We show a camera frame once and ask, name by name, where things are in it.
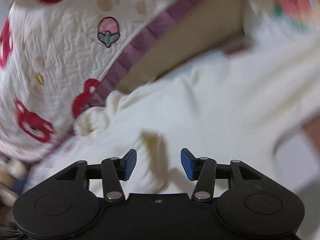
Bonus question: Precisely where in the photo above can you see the cream fleece garment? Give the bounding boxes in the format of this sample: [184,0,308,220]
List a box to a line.
[24,12,320,240]

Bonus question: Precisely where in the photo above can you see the grey plush bunny toy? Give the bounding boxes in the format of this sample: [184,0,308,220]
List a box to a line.
[0,155,28,207]

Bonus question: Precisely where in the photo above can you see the bear print quilt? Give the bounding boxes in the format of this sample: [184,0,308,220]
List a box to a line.
[1,0,243,161]

